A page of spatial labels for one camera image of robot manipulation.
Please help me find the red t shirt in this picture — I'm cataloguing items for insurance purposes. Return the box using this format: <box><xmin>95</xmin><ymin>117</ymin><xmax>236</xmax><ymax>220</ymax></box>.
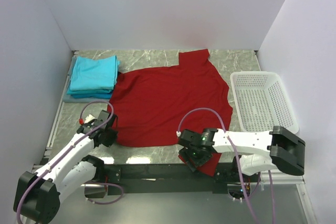
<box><xmin>107</xmin><ymin>48</ymin><xmax>234</xmax><ymax>177</ymax></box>

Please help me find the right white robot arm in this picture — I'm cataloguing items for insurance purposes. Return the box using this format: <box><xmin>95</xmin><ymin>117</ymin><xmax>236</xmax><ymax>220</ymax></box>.
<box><xmin>176</xmin><ymin>126</ymin><xmax>306</xmax><ymax>182</ymax></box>

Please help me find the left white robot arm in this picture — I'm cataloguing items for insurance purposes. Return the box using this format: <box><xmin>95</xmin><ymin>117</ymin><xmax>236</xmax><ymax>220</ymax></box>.
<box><xmin>13</xmin><ymin>110</ymin><xmax>118</xmax><ymax>223</ymax></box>

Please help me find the teal folded t shirt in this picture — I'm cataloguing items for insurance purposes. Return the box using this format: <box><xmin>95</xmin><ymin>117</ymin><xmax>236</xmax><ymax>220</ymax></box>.
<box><xmin>67</xmin><ymin>89</ymin><xmax>113</xmax><ymax>99</ymax></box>

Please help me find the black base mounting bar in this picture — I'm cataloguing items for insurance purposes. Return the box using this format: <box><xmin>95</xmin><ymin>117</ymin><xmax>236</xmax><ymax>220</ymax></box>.
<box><xmin>73</xmin><ymin>163</ymin><xmax>263</xmax><ymax>196</ymax></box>

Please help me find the light blue folded t shirt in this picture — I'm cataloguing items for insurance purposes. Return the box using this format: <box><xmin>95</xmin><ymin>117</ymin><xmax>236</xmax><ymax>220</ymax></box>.
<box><xmin>70</xmin><ymin>56</ymin><xmax>120</xmax><ymax>93</ymax></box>

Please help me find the white plastic perforated basket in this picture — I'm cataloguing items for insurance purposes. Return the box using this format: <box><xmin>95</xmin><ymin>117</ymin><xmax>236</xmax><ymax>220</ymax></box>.
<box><xmin>230</xmin><ymin>71</ymin><xmax>299</xmax><ymax>134</ymax></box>

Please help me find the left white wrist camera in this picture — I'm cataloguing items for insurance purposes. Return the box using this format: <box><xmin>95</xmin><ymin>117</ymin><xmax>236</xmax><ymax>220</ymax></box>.
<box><xmin>79</xmin><ymin>114</ymin><xmax>96</xmax><ymax>125</ymax></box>

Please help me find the aluminium frame rail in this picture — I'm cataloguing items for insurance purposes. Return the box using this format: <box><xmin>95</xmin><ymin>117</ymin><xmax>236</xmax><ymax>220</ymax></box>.
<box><xmin>26</xmin><ymin>50</ymin><xmax>305</xmax><ymax>188</ymax></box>

